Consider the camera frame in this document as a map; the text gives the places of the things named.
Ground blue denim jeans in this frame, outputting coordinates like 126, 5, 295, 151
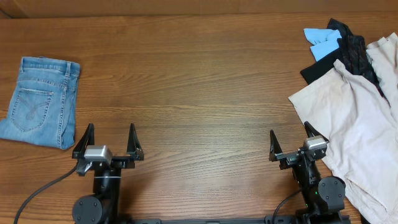
1, 57, 81, 149

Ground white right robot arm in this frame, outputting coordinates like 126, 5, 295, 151
264, 121, 351, 224

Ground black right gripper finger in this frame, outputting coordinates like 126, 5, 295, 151
269, 130, 283, 162
303, 121, 329, 142

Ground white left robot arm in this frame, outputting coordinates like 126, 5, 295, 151
72, 123, 144, 224

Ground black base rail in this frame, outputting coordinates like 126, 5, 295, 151
124, 214, 352, 224

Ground beige cloth garment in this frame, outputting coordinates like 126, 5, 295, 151
289, 34, 397, 223

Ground black dark garment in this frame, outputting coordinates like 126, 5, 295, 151
300, 18, 384, 96

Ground light blue cloth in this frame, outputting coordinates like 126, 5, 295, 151
303, 28, 341, 62

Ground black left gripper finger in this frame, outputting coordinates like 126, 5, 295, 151
72, 123, 95, 159
127, 123, 144, 161

